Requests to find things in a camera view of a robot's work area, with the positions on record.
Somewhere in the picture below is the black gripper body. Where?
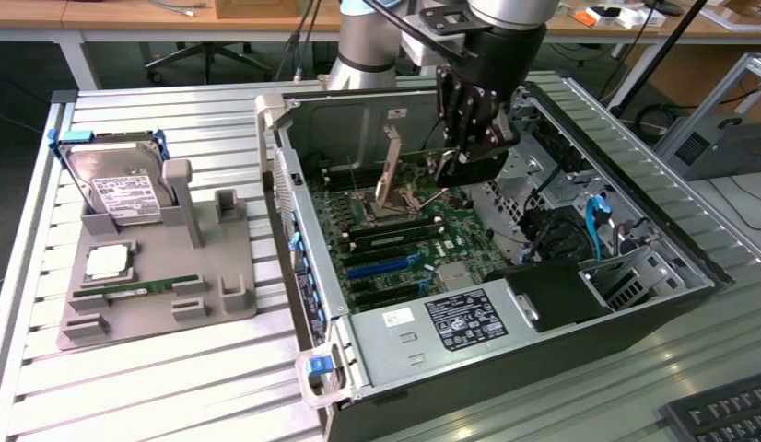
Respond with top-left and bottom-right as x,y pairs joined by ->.
437,23 -> 550,99

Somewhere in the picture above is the graphics card with metal bracket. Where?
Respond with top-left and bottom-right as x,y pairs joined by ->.
371,122 -> 512,208

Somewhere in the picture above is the orange white box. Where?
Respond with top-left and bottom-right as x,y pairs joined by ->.
573,6 -> 621,29

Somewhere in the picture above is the silver drive cage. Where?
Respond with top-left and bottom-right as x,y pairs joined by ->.
474,126 -> 602,240

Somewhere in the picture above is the metal socket cover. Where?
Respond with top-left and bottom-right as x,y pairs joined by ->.
401,181 -> 453,209

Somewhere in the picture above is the green motherboard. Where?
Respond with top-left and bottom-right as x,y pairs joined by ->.
305,158 -> 521,315

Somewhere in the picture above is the black RAM slot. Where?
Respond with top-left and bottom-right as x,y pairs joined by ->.
322,163 -> 410,181
343,215 -> 436,235
325,173 -> 413,192

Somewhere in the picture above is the CPU socket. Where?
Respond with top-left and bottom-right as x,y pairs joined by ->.
351,186 -> 412,227

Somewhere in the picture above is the black tripod pole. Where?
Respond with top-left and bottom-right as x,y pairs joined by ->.
610,0 -> 711,116

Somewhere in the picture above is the black RAM stick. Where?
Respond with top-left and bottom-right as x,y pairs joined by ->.
349,224 -> 444,253

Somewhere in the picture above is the wooden desk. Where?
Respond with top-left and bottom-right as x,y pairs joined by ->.
0,0 -> 345,91
545,0 -> 761,110

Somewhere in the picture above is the silver chipset heatsink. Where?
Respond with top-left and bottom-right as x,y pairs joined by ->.
438,264 -> 477,291

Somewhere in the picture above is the black expansion slot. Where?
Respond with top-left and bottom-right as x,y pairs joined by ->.
353,283 -> 424,310
341,246 -> 416,269

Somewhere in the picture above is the black fan shroud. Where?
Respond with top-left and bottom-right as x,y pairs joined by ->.
482,257 -> 616,334

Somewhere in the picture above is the gray computer box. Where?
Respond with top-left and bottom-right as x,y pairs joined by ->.
653,114 -> 761,181

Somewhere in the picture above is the brown cardboard box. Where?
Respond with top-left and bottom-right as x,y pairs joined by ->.
213,0 -> 307,20

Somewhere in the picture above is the black office chair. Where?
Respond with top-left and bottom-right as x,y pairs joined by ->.
145,41 -> 275,86

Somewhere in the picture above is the gray power supply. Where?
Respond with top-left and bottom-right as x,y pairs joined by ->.
349,279 -> 541,389

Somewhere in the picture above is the open black PC case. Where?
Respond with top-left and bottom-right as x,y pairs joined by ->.
255,81 -> 736,442

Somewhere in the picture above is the hard disk with blue carrier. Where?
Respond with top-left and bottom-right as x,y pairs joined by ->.
47,130 -> 178,227

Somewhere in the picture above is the gray parts rack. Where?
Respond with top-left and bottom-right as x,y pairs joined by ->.
55,158 -> 258,352

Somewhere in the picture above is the blue case latch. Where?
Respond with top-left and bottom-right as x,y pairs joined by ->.
303,356 -> 333,379

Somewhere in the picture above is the green RAM stick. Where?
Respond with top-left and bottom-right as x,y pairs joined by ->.
72,274 -> 201,299

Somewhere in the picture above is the silver CPU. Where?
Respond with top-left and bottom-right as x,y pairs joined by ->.
84,246 -> 135,280

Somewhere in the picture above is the black keyboard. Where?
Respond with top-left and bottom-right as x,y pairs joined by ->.
659,370 -> 761,442

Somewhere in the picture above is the black wire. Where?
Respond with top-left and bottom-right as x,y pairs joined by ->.
424,117 -> 446,151

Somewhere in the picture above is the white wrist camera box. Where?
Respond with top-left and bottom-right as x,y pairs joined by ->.
400,6 -> 497,68

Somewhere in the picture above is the blue wire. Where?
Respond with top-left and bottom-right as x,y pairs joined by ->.
585,193 -> 613,262

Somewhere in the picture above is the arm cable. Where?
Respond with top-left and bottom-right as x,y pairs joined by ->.
281,0 -> 325,85

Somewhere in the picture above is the aluminium frame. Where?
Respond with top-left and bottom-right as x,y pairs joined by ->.
687,52 -> 761,134

